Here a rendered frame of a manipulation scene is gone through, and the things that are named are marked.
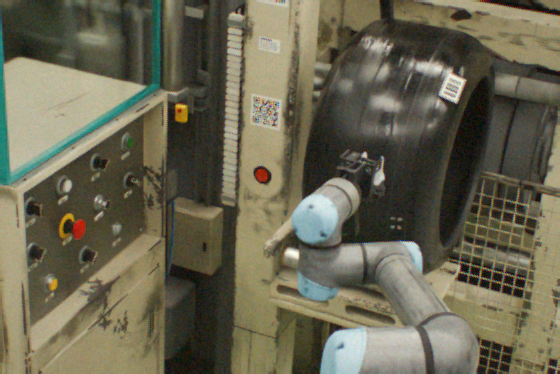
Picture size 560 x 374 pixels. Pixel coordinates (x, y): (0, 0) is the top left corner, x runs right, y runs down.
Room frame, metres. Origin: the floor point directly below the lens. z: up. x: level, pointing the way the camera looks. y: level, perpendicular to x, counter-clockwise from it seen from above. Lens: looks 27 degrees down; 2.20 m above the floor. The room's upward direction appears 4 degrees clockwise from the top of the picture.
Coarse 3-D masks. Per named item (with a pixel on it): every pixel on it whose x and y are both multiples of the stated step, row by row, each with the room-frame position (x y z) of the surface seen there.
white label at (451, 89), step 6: (450, 78) 2.07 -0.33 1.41; (456, 78) 2.07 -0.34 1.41; (444, 84) 2.06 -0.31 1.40; (450, 84) 2.06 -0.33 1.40; (456, 84) 2.06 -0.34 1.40; (462, 84) 2.06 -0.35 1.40; (444, 90) 2.05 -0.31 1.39; (450, 90) 2.05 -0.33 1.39; (456, 90) 2.05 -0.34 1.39; (444, 96) 2.03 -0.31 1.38; (450, 96) 2.04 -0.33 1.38; (456, 96) 2.04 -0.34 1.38; (456, 102) 2.03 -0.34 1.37
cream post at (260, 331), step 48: (288, 0) 2.26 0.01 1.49; (288, 48) 2.25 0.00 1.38; (288, 96) 2.25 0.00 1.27; (240, 144) 2.30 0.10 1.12; (288, 144) 2.25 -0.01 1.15; (240, 192) 2.29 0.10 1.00; (288, 192) 2.25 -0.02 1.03; (240, 240) 2.29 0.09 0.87; (240, 288) 2.29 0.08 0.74; (240, 336) 2.28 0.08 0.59; (288, 336) 2.32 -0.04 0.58
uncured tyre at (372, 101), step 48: (384, 48) 2.16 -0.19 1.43; (432, 48) 2.15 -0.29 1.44; (480, 48) 2.24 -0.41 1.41; (336, 96) 2.08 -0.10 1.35; (384, 96) 2.05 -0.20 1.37; (432, 96) 2.03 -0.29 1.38; (480, 96) 2.41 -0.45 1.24; (336, 144) 2.02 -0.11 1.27; (384, 144) 1.99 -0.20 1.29; (432, 144) 1.98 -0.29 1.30; (480, 144) 2.36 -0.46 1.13; (432, 192) 1.96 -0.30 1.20; (384, 240) 1.96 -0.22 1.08; (432, 240) 1.99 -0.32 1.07
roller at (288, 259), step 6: (288, 246) 2.19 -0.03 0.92; (288, 252) 2.17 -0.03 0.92; (294, 252) 2.17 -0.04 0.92; (282, 258) 2.17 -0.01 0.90; (288, 258) 2.16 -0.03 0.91; (294, 258) 2.15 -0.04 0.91; (282, 264) 2.17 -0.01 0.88; (288, 264) 2.16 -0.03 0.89; (294, 264) 2.15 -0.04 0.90; (372, 288) 2.08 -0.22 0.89; (378, 288) 2.07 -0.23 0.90
